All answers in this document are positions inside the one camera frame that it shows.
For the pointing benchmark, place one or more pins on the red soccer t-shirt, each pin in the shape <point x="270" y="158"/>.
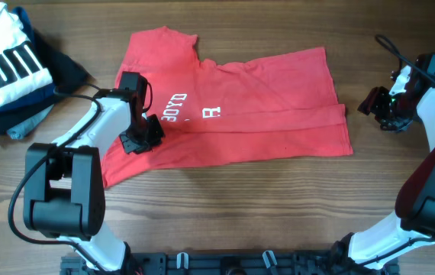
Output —
<point x="271" y="107"/>

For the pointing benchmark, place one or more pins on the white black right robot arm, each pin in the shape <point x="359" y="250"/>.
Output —
<point x="412" y="223"/>

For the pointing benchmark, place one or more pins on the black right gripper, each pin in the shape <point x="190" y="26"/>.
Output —
<point x="372" y="104"/>

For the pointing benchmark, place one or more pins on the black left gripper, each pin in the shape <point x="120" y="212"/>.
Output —
<point x="156" y="132"/>

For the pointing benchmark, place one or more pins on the grey folded shirt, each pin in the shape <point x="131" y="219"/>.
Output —
<point x="23" y="129"/>

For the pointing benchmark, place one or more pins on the white black printed folded shirt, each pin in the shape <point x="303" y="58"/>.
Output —
<point x="4" y="57"/>

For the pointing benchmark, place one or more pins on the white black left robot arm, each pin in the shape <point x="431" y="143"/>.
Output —
<point x="63" y="189"/>

